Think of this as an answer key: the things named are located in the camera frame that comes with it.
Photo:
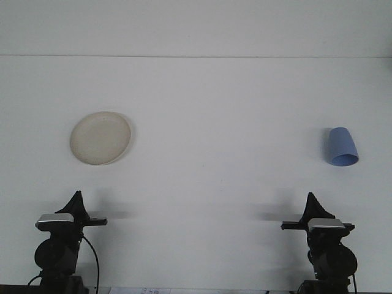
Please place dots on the pale blue cup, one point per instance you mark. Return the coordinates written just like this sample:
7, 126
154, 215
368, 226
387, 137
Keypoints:
341, 147

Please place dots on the pale round plate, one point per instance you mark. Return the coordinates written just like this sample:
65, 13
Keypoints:
99, 137

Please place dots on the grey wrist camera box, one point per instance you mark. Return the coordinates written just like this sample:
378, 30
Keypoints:
324, 223
55, 219

